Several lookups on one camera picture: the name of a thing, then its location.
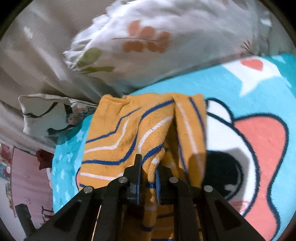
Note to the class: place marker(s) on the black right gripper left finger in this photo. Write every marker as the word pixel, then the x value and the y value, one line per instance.
pixel 133 174

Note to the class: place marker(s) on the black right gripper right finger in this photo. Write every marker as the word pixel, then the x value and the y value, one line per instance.
pixel 163 187

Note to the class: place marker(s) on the mustard striped knit sweater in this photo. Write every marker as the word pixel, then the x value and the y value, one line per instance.
pixel 165 129

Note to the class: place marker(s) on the teal star cartoon blanket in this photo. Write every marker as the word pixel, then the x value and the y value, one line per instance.
pixel 250 138

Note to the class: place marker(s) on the dark floral print pillow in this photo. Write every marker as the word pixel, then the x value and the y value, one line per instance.
pixel 51 115

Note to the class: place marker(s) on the white floral ruffled pillow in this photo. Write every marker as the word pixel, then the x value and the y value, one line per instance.
pixel 137 43

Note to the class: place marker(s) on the beige bed sheet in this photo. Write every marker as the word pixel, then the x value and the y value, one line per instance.
pixel 32 62

